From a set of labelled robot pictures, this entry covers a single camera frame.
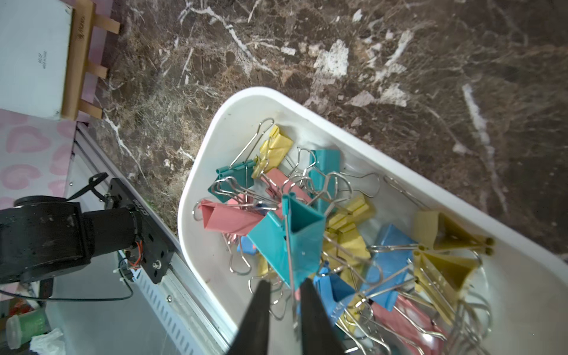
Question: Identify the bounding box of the yellow binder clip glossy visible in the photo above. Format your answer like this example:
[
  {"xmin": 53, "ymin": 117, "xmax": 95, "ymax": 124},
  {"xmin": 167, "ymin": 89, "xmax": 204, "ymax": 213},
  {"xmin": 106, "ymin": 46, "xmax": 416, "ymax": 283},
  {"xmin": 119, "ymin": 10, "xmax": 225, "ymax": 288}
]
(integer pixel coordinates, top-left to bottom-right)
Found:
[{"xmin": 411, "ymin": 211, "xmax": 495, "ymax": 255}]

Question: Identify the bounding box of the wooden easel stand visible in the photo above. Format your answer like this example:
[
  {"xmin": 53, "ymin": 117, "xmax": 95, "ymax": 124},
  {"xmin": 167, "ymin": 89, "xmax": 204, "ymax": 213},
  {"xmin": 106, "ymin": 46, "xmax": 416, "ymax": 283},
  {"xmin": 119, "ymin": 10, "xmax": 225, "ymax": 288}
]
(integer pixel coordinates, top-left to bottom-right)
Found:
[{"xmin": 61, "ymin": 0, "xmax": 121, "ymax": 121}]

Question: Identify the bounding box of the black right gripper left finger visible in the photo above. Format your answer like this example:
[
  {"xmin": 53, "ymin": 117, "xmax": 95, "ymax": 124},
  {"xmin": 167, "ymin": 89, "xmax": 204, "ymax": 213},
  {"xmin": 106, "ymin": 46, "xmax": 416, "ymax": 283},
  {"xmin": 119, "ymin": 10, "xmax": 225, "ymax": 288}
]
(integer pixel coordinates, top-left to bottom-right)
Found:
[{"xmin": 226, "ymin": 280, "xmax": 271, "ymax": 355}]

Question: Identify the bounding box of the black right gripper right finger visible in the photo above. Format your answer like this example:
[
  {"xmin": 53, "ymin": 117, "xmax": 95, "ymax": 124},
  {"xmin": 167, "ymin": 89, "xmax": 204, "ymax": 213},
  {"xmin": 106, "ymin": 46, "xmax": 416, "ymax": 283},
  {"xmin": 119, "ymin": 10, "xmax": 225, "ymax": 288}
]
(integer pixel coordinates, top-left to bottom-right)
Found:
[{"xmin": 300, "ymin": 279, "xmax": 345, "ymax": 355}]

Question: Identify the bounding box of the teal binder clip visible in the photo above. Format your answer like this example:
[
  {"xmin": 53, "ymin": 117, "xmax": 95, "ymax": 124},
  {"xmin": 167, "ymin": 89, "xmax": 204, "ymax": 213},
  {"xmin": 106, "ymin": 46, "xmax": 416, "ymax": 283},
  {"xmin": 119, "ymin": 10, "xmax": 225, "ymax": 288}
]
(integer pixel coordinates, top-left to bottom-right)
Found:
[
  {"xmin": 247, "ymin": 191, "xmax": 327, "ymax": 331},
  {"xmin": 306, "ymin": 149, "xmax": 381, "ymax": 214}
]

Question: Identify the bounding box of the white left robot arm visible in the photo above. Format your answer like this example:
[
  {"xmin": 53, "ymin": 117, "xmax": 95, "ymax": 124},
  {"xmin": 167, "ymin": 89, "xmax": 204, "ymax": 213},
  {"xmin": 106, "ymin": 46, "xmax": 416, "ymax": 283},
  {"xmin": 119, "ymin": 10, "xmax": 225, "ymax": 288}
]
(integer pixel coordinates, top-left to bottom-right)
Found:
[{"xmin": 1, "ymin": 178, "xmax": 175, "ymax": 284}]

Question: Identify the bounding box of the white paper board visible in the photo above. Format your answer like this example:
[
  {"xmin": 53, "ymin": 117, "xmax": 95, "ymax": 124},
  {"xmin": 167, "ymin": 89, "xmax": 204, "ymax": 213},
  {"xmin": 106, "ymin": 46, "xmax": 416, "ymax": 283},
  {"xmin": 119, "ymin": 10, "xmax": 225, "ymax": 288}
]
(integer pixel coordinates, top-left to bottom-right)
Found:
[{"xmin": 1, "ymin": 0, "xmax": 73, "ymax": 120}]

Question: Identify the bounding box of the white storage tray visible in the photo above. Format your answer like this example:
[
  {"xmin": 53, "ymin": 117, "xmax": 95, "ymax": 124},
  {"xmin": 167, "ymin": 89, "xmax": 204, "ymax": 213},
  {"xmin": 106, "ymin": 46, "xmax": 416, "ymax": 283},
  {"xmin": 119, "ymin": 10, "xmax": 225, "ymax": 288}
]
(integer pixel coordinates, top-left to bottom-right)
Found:
[{"xmin": 177, "ymin": 87, "xmax": 567, "ymax": 354}]

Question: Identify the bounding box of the dark pink binder clip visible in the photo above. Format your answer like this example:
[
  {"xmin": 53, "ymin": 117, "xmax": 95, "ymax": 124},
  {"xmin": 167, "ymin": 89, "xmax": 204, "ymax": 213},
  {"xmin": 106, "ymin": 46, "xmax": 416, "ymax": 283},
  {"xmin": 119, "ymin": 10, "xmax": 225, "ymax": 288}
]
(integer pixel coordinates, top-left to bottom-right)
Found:
[{"xmin": 192, "ymin": 199, "xmax": 265, "ymax": 236}]

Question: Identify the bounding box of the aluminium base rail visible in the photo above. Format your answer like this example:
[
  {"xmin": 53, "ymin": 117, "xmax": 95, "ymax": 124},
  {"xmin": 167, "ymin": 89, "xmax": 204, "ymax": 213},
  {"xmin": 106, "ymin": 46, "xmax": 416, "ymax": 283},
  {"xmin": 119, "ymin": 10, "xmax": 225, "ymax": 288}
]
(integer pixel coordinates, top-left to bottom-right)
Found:
[{"xmin": 65, "ymin": 122, "xmax": 234, "ymax": 354}]

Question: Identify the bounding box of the yellow binder clip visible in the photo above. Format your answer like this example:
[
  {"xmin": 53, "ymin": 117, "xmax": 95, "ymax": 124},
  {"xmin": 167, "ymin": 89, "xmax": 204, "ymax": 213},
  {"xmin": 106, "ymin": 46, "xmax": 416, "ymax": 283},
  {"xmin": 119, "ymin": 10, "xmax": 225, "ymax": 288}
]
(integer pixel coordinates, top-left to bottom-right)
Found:
[{"xmin": 229, "ymin": 118, "xmax": 294, "ymax": 179}]

